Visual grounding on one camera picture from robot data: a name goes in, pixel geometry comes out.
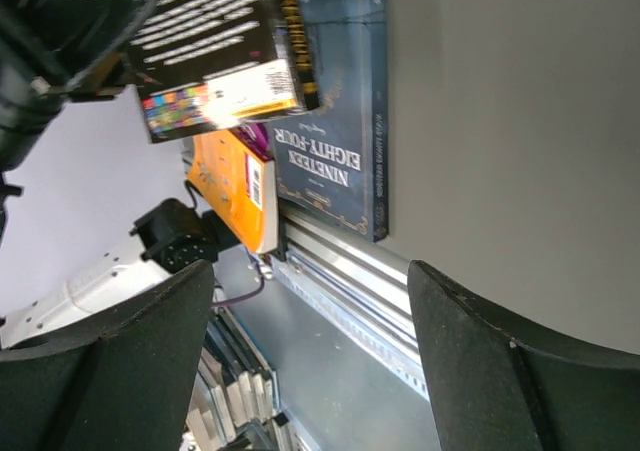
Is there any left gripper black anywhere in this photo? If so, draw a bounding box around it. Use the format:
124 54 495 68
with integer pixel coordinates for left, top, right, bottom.
1 0 156 171

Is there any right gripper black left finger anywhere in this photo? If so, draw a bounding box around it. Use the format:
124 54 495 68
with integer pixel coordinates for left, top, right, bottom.
1 261 214 450

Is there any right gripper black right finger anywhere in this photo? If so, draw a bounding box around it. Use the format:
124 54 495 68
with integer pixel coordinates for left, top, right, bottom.
407 260 639 450

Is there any black treehouse book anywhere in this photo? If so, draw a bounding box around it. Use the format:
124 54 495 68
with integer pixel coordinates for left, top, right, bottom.
128 0 321 143

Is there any purple treehouse book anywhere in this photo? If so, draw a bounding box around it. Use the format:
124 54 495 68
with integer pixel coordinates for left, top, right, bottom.
232 123 273 161

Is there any orange yellow book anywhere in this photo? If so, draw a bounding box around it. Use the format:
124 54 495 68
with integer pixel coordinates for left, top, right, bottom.
187 128 279 254

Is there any dark blue Nineteen Eighty-Four book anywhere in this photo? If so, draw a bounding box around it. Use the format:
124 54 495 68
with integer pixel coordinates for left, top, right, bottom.
266 0 389 242

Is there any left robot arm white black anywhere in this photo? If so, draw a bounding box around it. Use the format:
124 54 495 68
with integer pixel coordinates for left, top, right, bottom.
1 0 237 349

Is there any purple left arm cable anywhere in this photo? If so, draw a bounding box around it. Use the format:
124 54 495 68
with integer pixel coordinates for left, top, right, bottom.
209 255 269 310

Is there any aluminium rail base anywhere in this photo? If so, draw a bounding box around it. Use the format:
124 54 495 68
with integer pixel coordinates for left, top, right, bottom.
214 206 439 450

